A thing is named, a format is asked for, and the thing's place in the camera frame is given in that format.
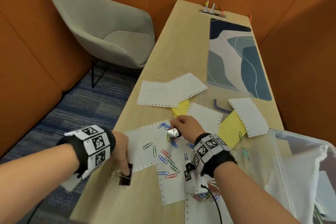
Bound person's left forearm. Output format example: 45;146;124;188
0;142;81;223

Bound person's left hand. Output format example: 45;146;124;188
110;131;131;177

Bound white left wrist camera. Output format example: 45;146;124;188
60;176;80;193

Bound clear plastic storage bin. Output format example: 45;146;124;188
267;128;336;224

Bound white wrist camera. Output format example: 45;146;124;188
184;161;210;198
60;176;80;193

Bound black binder clip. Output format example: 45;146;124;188
110;163;134;187

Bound silver socket panel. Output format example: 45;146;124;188
198;9;227;18

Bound silver binder clip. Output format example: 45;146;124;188
167;117;182;140

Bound black right camera cable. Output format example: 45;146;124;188
201;184;222;224

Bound blue patterned desk mat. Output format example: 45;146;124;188
206;17;273;102

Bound person's right forearm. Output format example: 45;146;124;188
214;163;302;224

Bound black right wristband with markers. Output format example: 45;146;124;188
193;132;238;177

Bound person's right hand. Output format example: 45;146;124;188
173;115;206;144

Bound pile of coloured paper clips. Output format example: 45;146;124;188
143;121;220;203

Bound yellow sticky note pad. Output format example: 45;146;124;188
217;111;247;147
170;99;191;117

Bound black left wristband with markers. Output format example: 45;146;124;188
56;124;117;180

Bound light wooden table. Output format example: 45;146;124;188
69;0;292;224

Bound grey upholstered armchair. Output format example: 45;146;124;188
49;0;155;88

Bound black wristband with markers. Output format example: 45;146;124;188
193;132;238;177
56;124;117;180

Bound clear lid with blue handle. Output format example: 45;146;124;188
206;80;254;127

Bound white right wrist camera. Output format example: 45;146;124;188
184;161;210;198

